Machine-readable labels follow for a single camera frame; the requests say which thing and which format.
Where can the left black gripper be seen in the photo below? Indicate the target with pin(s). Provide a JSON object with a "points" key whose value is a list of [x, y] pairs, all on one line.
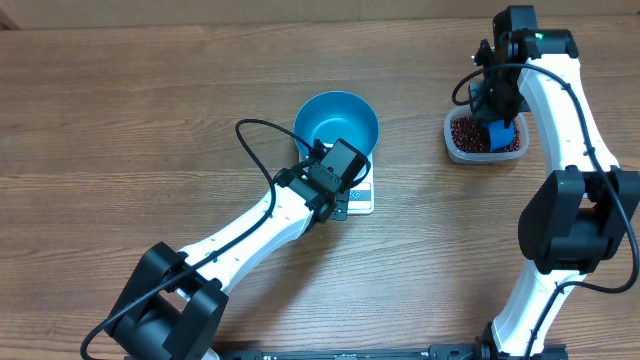
{"points": [[343, 205]]}

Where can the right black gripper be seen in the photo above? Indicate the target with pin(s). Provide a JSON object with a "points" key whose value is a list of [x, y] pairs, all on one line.
{"points": [[479, 98]]}

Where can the blue plastic measuring scoop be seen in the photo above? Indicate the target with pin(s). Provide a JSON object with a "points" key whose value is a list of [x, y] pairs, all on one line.
{"points": [[499, 134]]}

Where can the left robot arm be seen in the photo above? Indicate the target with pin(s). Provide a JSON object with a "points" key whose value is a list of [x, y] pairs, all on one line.
{"points": [[173, 301]]}

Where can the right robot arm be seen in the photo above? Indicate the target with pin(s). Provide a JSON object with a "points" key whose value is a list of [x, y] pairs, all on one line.
{"points": [[576, 231]]}

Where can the white digital kitchen scale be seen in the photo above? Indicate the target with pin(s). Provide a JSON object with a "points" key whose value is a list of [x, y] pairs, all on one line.
{"points": [[361, 196]]}

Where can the blue metal bowl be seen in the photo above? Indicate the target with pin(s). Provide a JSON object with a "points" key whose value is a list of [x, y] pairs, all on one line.
{"points": [[332, 115]]}

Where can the red adzuki beans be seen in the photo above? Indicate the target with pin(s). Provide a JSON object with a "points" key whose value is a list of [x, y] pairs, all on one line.
{"points": [[468, 137]]}

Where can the clear plastic food container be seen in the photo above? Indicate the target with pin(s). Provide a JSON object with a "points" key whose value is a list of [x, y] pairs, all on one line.
{"points": [[460, 157]]}

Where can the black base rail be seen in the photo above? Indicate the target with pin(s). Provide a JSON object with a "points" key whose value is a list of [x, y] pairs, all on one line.
{"points": [[434, 352]]}

